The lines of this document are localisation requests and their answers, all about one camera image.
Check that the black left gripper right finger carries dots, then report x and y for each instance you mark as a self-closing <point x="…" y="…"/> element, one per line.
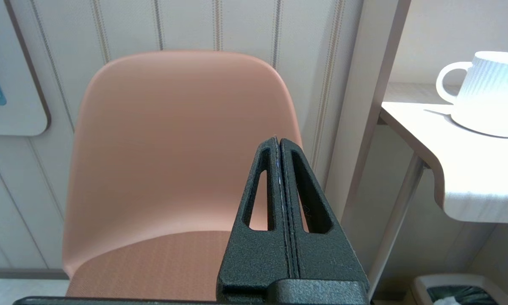
<point x="326" y="254"/>

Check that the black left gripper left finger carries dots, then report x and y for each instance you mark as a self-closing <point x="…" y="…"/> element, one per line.
<point x="258" y="254"/>

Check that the white trash bin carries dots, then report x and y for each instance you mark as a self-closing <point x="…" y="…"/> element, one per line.
<point x="423" y="288"/>

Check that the white crumpled tissue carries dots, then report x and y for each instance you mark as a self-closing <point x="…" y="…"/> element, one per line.
<point x="442" y="301"/>

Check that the pink plastic chair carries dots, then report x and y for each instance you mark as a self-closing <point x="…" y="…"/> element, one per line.
<point x="165" y="148"/>

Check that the beige wooden shelf table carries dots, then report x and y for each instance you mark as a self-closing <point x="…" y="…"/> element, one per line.
<point x="470" y="169"/>

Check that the white ribbed ceramic mug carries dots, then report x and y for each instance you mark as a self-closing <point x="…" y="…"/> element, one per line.
<point x="491" y="97"/>

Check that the white rounded wall board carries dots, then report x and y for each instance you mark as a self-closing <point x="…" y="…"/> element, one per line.
<point x="12" y="84"/>

